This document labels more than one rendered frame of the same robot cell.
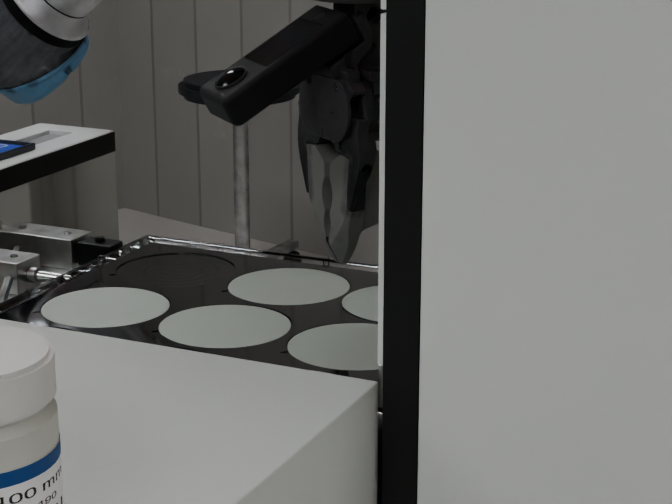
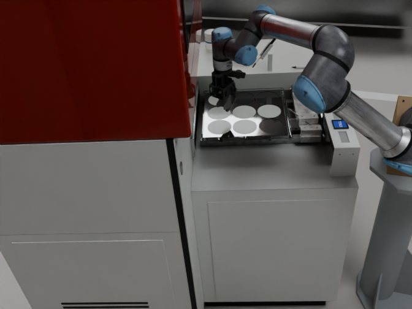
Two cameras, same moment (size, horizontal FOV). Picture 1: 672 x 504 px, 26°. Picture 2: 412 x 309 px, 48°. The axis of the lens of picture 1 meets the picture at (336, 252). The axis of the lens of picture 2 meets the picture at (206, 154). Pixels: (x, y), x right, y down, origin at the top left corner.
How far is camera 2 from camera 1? 272 cm
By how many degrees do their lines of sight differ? 121
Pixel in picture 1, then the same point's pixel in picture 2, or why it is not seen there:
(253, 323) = (240, 113)
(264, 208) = not seen: outside the picture
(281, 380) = (206, 73)
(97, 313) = (268, 108)
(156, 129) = not seen: outside the picture
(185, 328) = (249, 109)
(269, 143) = not seen: outside the picture
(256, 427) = (203, 66)
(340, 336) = (223, 114)
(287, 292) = (243, 124)
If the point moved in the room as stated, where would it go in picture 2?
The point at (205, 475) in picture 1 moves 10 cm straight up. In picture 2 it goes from (203, 60) to (201, 41)
